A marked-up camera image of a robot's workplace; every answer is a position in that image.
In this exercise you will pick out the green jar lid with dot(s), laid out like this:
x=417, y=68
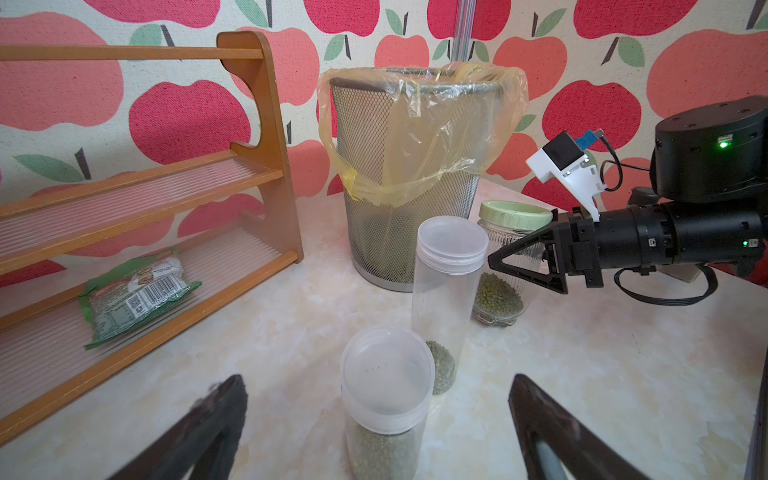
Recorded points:
x=514, y=215

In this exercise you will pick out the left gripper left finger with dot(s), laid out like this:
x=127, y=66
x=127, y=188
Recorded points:
x=201, y=445

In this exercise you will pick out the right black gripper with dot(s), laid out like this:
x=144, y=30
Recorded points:
x=547, y=256

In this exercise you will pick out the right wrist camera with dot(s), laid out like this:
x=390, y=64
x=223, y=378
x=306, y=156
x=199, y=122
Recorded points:
x=565, y=160

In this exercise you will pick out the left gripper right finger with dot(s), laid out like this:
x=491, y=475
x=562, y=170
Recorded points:
x=554, y=444

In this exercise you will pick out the right aluminium corner post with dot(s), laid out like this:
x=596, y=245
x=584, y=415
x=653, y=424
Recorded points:
x=462, y=39

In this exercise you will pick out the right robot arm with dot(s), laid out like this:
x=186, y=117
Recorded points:
x=709, y=173

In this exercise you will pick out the yellow plastic bin liner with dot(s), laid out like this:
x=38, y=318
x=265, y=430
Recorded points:
x=393, y=133

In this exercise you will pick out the metal mesh trash bin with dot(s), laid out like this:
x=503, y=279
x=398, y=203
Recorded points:
x=383, y=238

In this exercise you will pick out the green mung bean packet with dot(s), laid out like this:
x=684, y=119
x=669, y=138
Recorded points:
x=133, y=294

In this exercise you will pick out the short clear plastic jar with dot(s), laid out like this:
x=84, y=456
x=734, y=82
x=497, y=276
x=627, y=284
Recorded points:
x=387, y=376

